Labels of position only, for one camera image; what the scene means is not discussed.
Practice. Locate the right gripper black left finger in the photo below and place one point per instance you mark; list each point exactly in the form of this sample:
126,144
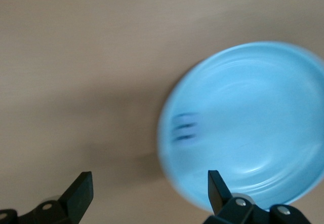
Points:
76,201

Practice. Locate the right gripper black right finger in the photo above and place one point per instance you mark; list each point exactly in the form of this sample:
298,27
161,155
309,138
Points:
220,203

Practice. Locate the blue foam letter E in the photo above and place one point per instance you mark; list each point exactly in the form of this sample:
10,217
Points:
184,127

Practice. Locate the blue round plate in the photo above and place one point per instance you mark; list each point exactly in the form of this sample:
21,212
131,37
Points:
253,107

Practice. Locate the brown table cover sheet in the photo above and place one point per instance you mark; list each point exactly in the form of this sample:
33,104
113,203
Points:
101,56

